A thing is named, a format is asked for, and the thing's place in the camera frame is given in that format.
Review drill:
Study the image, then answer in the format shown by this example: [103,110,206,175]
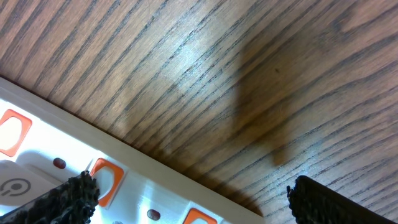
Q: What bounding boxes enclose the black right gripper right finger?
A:
[287,175,396,224]

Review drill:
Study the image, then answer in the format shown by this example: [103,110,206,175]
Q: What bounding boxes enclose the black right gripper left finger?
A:
[1,171,100,224]

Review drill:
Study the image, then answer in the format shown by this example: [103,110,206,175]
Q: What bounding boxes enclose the white power strip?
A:
[1,80,263,223]

